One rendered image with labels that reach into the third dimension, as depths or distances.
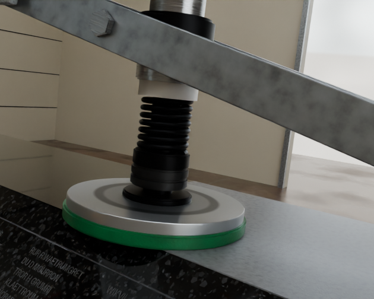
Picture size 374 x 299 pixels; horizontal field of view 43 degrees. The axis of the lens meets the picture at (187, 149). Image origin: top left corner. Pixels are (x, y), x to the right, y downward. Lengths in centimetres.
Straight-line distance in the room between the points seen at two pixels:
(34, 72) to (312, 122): 687
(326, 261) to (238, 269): 11
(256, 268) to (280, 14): 537
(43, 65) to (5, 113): 94
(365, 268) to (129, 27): 35
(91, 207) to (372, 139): 28
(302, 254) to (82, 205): 24
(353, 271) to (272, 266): 8
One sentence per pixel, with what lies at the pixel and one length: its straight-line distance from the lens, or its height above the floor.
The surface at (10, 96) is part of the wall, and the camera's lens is 700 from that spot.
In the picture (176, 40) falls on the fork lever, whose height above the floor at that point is 108.
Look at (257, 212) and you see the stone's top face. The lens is 68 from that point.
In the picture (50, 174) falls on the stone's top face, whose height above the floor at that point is 87.
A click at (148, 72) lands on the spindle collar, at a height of 104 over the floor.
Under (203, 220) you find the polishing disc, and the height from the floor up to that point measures 90.
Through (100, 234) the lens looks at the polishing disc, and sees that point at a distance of 50.
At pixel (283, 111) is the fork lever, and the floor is 102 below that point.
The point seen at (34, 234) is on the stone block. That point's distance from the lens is 60.
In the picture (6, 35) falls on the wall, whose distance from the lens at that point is 692.
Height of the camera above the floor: 103
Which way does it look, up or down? 7 degrees down
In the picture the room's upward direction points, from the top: 7 degrees clockwise
